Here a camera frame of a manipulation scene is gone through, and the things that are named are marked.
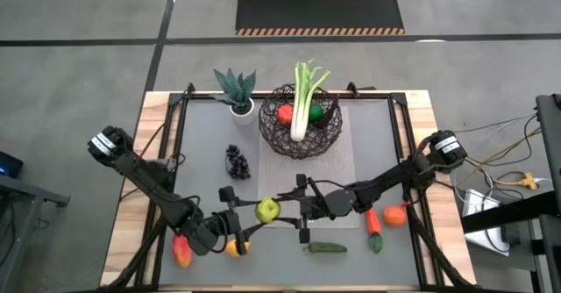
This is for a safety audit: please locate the red tomato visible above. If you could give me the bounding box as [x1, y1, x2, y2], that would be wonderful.
[275, 104, 295, 126]

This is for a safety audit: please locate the black hazard-striped floor mat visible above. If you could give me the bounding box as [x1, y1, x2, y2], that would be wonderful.
[234, 0, 407, 37]

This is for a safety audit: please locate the orange carrot with green top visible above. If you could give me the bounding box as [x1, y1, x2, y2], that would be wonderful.
[366, 208, 385, 254]

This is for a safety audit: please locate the yellow lemon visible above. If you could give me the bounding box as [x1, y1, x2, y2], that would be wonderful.
[224, 239, 252, 259]

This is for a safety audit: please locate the orange fruit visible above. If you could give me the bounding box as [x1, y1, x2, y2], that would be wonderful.
[382, 204, 408, 229]

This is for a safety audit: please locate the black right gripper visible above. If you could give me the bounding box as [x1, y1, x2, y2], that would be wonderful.
[275, 174, 335, 245]

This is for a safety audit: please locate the dark green lime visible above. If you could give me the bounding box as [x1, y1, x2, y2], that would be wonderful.
[308, 104, 325, 124]

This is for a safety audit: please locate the yellow-green apple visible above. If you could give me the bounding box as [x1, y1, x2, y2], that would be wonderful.
[255, 197, 282, 225]

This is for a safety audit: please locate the white box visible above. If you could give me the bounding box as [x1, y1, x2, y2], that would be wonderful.
[462, 188, 512, 257]

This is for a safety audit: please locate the green pepper with stem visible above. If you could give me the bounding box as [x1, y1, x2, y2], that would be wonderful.
[302, 241, 349, 254]

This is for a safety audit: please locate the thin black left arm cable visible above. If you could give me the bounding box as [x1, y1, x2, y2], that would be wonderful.
[131, 86, 194, 162]

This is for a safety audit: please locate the dark purple eggplant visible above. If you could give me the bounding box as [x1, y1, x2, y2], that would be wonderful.
[316, 96, 341, 131]

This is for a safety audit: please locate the red orange pepper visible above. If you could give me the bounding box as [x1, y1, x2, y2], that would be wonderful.
[171, 233, 194, 270]

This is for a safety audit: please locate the yellow power splitter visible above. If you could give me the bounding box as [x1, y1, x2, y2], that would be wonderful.
[508, 172, 539, 192]

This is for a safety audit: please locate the black wire basket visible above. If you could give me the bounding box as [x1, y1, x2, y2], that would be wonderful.
[257, 82, 344, 161]

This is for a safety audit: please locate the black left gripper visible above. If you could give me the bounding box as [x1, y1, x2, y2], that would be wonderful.
[204, 186, 267, 257]

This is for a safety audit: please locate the snake plant in white pot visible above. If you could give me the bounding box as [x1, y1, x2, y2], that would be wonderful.
[209, 68, 259, 126]

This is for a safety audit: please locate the black metal table frame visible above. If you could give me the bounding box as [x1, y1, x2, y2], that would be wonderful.
[98, 82, 479, 293]

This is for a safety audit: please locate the dark grey desk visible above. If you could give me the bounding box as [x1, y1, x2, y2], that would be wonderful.
[0, 172, 71, 293]

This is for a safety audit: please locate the dark device with blue light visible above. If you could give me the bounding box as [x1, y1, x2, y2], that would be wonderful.
[0, 151, 25, 179]

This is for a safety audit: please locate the black equipment stand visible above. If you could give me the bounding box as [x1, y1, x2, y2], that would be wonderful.
[459, 93, 561, 293]

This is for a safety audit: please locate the grey woven placemat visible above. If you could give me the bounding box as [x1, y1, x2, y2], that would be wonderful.
[256, 104, 361, 231]

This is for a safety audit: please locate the dark purple grape bunch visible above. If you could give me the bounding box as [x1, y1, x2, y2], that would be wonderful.
[224, 143, 252, 182]

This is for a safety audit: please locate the pale green celery bunch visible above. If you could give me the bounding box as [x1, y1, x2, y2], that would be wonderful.
[288, 59, 333, 143]

